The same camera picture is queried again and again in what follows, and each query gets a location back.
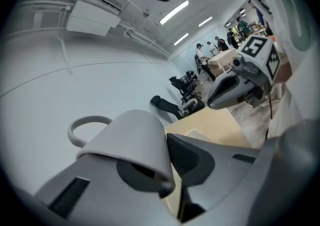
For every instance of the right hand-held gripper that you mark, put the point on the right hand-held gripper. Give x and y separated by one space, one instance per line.
257 62

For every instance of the white ceramic mug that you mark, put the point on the white ceramic mug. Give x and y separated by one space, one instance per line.
130 134

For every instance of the person's white printed shirt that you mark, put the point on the person's white printed shirt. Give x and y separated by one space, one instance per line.
295 19

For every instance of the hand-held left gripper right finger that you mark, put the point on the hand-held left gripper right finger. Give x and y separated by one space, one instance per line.
200 165

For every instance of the white plastic basket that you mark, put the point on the white plastic basket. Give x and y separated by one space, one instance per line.
196 135

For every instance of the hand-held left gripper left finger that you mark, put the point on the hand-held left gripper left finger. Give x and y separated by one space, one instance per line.
100 190

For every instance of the grey office chair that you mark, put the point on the grey office chair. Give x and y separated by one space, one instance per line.
191 106

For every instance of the wooden desk with white legs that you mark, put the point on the wooden desk with white legs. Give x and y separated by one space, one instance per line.
215 122

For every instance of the long ceiling light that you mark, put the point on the long ceiling light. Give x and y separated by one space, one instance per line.
181 39
205 21
174 12

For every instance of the person's right forearm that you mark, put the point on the person's right forearm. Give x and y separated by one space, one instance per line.
283 72

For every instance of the black office chair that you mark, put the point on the black office chair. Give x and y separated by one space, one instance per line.
165 106
181 87

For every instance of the white air conditioner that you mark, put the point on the white air conditioner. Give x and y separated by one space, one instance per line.
92 14

